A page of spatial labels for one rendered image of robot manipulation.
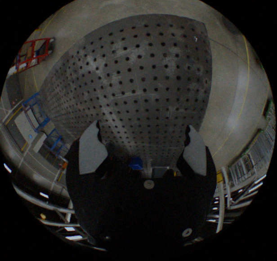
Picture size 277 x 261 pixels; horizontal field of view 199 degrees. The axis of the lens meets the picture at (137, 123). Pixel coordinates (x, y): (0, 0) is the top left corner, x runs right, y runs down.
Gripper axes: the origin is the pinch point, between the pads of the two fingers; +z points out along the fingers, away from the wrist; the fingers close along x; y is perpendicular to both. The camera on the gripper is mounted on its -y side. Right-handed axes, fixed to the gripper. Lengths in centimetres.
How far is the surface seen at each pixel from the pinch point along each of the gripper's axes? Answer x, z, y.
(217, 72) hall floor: 110, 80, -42
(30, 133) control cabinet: -811, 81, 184
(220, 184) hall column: 647, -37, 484
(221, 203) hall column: 627, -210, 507
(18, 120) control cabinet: -845, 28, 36
